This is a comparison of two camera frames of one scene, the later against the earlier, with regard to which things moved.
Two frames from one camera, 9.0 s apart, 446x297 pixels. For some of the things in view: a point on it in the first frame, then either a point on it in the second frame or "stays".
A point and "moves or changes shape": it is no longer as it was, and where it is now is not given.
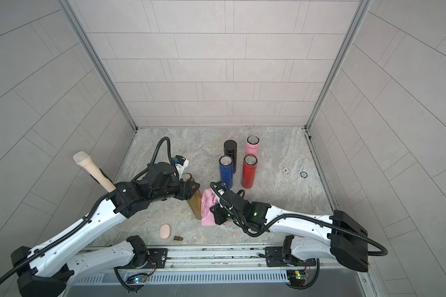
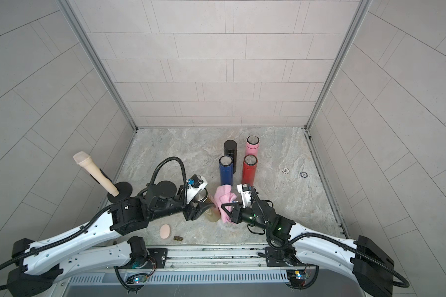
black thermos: x=230 y=150 stays
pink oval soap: x=165 y=231 stays
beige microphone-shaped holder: x=83 y=159 stays
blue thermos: x=226 y=170 stays
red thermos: x=248 y=171 stays
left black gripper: x=188 y=186 → x=192 y=211
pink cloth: x=208 y=199 moves or changes shape
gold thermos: x=195 y=202 moves or changes shape
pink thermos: x=252 y=145 stays
